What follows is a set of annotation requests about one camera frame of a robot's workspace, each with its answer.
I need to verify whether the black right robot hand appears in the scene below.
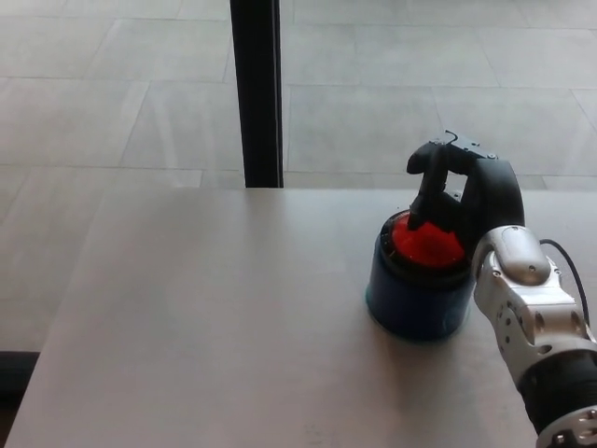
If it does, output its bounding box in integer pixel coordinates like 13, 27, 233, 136
406, 130, 529, 253

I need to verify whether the red dome push button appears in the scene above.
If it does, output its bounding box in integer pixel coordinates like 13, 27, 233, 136
363, 209, 474, 345

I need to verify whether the black floor base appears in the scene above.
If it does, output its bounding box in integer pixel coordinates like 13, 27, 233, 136
0, 350, 40, 406

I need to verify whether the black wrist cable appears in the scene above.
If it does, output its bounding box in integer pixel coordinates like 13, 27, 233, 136
539, 239, 590, 321

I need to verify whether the black upright window frame post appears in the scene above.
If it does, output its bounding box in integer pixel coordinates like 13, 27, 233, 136
229, 0, 285, 189

